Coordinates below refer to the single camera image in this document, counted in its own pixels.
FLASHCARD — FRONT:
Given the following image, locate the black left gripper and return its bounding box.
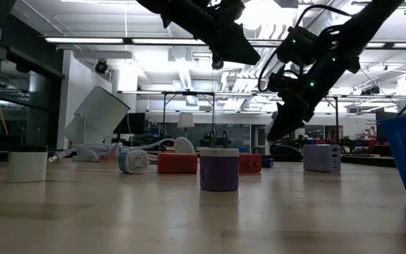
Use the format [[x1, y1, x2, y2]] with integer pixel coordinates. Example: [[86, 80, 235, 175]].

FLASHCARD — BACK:
[[135, 0, 262, 65]]

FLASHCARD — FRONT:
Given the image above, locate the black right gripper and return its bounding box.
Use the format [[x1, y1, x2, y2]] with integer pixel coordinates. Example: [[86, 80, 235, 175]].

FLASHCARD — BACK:
[[266, 68, 316, 140]]

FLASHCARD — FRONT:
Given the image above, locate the grey multiport charger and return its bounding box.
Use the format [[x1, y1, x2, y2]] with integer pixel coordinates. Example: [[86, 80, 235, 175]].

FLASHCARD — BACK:
[[302, 144, 342, 174]]

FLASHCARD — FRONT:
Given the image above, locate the red charger block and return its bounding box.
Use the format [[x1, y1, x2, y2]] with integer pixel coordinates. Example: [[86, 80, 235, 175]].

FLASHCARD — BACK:
[[157, 152, 199, 175], [238, 154, 263, 174]]

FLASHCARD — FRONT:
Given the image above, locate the purple charger with white top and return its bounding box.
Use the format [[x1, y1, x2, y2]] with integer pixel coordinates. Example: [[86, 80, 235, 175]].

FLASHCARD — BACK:
[[199, 129, 240, 193]]

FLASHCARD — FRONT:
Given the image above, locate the long ceiling light bar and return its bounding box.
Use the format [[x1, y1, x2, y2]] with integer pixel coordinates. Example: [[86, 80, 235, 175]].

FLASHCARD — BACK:
[[44, 36, 406, 49]]

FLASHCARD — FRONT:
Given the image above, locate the black computer monitor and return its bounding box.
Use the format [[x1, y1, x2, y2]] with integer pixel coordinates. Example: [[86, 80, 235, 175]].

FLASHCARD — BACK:
[[113, 112, 147, 135]]

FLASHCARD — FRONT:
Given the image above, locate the teal and white charger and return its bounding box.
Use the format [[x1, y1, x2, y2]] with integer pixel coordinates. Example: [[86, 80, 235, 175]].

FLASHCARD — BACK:
[[118, 149, 150, 175]]

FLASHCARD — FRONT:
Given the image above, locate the white charger with black top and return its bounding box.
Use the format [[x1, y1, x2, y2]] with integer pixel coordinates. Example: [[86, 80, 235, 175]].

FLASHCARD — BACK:
[[6, 128, 49, 183]]

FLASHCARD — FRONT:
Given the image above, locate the black right camera cable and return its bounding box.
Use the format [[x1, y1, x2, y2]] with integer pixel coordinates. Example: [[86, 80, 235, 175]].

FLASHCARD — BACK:
[[257, 4, 354, 93]]

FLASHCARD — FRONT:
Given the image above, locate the black metal rig frame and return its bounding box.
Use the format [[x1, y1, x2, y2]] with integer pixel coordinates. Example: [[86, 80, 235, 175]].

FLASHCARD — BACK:
[[324, 94, 340, 142], [160, 90, 218, 149]]

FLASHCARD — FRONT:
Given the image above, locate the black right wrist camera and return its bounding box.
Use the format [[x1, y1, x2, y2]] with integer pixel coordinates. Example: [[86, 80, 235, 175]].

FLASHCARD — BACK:
[[276, 25, 322, 66]]

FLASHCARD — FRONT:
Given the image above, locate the black aluminium table frame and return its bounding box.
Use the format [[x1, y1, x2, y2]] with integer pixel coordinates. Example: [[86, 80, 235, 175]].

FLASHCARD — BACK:
[[273, 153, 398, 169]]

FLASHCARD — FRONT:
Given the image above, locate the white oval cable adapter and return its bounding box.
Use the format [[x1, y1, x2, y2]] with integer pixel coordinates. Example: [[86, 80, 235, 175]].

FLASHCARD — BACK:
[[173, 136, 196, 155]]

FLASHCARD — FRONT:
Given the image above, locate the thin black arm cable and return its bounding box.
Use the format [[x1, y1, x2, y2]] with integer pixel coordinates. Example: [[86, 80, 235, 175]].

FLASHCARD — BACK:
[[364, 83, 406, 156]]

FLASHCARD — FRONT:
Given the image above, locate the white power cable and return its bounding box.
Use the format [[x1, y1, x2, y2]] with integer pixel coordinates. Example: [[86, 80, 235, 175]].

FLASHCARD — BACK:
[[49, 137, 178, 164]]

